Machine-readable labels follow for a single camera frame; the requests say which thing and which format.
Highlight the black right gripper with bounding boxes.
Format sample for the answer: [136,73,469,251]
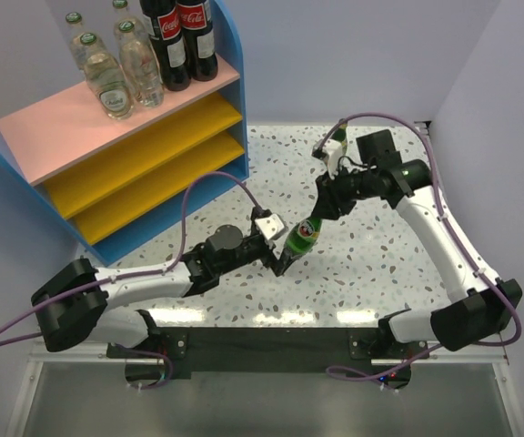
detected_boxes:
[313,162,378,219]

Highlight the green glass bottle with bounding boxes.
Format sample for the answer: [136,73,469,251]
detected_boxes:
[283,217,323,259]
[332,121,348,155]

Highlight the cola bottle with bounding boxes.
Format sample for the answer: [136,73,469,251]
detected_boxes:
[176,0,218,82]
[139,0,190,91]

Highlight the clear soda bottle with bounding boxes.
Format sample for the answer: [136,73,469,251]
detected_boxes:
[117,20,164,107]
[80,32,133,120]
[65,12,89,76]

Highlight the clear soda bottle shelved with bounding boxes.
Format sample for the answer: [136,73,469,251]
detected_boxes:
[112,0,149,43]

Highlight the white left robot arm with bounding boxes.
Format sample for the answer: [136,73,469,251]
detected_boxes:
[31,214,287,357]

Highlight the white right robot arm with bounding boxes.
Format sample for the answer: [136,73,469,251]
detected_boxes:
[311,129,522,358]

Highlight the blue shelf with coloured boards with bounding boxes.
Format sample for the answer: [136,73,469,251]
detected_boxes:
[0,1,249,265]

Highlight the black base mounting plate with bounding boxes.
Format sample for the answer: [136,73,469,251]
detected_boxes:
[106,325,430,389]

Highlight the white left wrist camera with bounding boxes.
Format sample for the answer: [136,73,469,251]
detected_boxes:
[254,213,286,249]

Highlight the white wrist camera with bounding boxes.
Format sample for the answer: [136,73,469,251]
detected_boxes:
[311,139,344,179]
[254,213,286,249]

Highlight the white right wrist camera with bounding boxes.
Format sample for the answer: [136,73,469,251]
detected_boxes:
[311,139,344,179]

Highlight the aluminium rail frame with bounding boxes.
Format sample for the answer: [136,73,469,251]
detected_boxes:
[9,331,524,436]

